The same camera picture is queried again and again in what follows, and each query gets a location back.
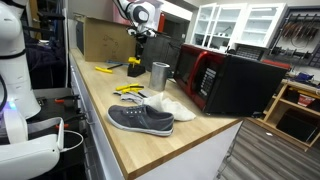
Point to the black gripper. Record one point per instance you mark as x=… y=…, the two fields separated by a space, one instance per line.
x=141 y=41

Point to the black wrench stand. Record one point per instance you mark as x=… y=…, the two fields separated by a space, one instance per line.
x=136 y=70

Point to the white counter cabinet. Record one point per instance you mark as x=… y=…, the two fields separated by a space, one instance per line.
x=200 y=160

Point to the black bag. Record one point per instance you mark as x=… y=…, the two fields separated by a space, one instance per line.
x=160 y=50

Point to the blue tool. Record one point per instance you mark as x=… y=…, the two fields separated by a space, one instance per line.
x=115 y=62

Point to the grey metal cylinder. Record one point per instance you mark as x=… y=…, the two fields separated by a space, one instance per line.
x=159 y=76

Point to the brown cardboard box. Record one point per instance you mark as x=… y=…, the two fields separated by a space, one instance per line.
x=106 y=40

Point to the grey cloth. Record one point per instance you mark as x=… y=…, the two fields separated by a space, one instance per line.
x=131 y=97

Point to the white cloth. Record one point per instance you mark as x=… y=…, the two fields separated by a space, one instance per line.
x=173 y=108

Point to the grey sneaker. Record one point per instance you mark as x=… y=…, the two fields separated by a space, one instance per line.
x=140 y=118

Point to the black clamp orange tip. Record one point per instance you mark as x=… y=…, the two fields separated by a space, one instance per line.
x=66 y=98
x=71 y=120

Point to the white glass door cabinet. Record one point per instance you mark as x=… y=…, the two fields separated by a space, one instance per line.
x=233 y=23

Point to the red and black microwave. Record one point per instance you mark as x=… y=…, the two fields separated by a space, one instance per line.
x=240 y=83

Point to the black tool pegboard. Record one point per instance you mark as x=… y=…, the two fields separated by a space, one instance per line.
x=300 y=33

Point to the wooden shelf unit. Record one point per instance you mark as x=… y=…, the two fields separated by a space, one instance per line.
x=293 y=110

